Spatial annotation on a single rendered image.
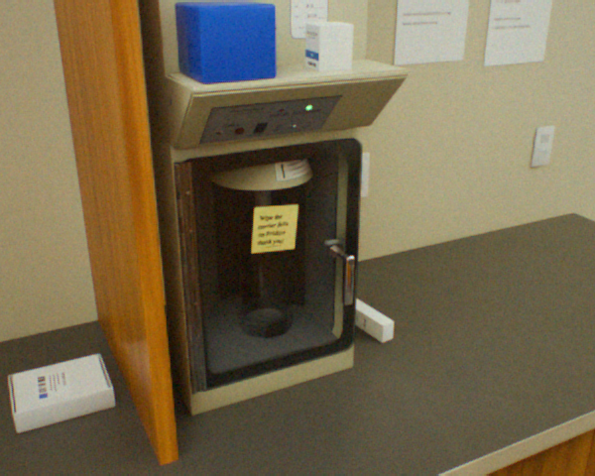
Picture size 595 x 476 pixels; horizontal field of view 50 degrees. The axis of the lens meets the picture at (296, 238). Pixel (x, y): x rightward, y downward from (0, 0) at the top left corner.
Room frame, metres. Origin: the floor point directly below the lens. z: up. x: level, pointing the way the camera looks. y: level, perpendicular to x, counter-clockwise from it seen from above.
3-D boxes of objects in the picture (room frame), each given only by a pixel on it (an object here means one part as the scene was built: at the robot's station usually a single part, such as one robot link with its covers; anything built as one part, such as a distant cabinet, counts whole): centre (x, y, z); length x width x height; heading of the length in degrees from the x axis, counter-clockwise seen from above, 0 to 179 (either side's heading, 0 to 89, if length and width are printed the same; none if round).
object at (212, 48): (0.86, 0.09, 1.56); 0.10 x 0.10 x 0.09; 27
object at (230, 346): (0.95, 0.03, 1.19); 0.30 x 0.01 x 0.40; 116
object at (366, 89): (0.90, 0.01, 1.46); 0.32 x 0.12 x 0.10; 117
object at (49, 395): (0.92, 0.41, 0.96); 0.16 x 0.12 x 0.04; 116
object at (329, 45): (0.93, -0.04, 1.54); 0.05 x 0.05 x 0.06; 22
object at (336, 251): (0.97, -0.08, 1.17); 0.05 x 0.03 x 0.10; 26
